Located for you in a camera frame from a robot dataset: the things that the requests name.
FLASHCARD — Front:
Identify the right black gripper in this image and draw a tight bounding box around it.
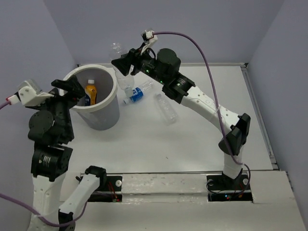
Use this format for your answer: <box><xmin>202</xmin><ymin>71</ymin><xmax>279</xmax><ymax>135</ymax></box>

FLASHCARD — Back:
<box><xmin>112</xmin><ymin>42</ymin><xmax>168</xmax><ymax>86</ymax></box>

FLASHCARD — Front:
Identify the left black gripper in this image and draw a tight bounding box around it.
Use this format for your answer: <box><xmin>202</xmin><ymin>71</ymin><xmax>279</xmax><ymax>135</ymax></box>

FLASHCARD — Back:
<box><xmin>29</xmin><ymin>72</ymin><xmax>89</xmax><ymax>137</ymax></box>

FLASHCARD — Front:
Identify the clear ribbed bottle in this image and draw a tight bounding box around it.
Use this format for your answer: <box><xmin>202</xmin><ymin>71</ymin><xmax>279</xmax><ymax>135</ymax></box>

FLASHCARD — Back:
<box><xmin>154</xmin><ymin>93</ymin><xmax>178</xmax><ymax>125</ymax></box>
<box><xmin>109</xmin><ymin>43</ymin><xmax>135</xmax><ymax>98</ymax></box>

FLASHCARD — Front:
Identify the orange milk tea bottle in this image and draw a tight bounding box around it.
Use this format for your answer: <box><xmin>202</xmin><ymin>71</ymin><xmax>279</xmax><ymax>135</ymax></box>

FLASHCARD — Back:
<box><xmin>85</xmin><ymin>79</ymin><xmax>97</xmax><ymax>106</ymax></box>

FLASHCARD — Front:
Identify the blue label water bottle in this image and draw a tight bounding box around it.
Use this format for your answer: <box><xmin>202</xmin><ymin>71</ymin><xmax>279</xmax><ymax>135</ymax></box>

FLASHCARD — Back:
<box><xmin>123</xmin><ymin>80</ymin><xmax>154</xmax><ymax>105</ymax></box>

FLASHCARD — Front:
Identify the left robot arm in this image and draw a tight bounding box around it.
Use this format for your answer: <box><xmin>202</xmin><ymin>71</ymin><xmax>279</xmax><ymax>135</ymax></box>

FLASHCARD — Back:
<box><xmin>28</xmin><ymin>76</ymin><xmax>107</xmax><ymax>231</ymax></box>

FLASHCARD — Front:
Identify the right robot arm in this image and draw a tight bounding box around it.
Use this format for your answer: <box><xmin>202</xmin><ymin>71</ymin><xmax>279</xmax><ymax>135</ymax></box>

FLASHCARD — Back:
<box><xmin>111</xmin><ymin>48</ymin><xmax>251</xmax><ymax>189</ymax></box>

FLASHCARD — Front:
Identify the white round bin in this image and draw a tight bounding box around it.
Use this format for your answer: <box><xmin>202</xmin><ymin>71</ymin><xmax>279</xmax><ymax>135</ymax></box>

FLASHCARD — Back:
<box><xmin>64</xmin><ymin>64</ymin><xmax>120</xmax><ymax>130</ymax></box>

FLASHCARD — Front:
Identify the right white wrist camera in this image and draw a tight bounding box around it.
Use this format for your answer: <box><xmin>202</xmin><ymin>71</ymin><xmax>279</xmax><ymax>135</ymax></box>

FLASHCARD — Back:
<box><xmin>141</xmin><ymin>30</ymin><xmax>158</xmax><ymax>54</ymax></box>

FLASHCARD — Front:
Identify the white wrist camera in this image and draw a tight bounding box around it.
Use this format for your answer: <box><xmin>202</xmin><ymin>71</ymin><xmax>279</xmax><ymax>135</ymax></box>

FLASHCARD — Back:
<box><xmin>6</xmin><ymin>79</ymin><xmax>54</xmax><ymax>107</ymax></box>
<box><xmin>141</xmin><ymin>30</ymin><xmax>158</xmax><ymax>54</ymax></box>

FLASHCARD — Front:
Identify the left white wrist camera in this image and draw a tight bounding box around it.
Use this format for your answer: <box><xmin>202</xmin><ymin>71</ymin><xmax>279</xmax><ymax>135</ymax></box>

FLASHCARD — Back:
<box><xmin>6</xmin><ymin>79</ymin><xmax>54</xmax><ymax>107</ymax></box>

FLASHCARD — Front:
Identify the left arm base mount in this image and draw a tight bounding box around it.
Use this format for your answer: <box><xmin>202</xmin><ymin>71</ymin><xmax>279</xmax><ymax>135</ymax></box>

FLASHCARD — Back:
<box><xmin>88</xmin><ymin>176</ymin><xmax>122</xmax><ymax>203</ymax></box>

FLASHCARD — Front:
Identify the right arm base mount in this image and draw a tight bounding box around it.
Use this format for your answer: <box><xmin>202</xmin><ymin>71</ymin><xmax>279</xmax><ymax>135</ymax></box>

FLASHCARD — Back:
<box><xmin>206</xmin><ymin>174</ymin><xmax>253</xmax><ymax>202</ymax></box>

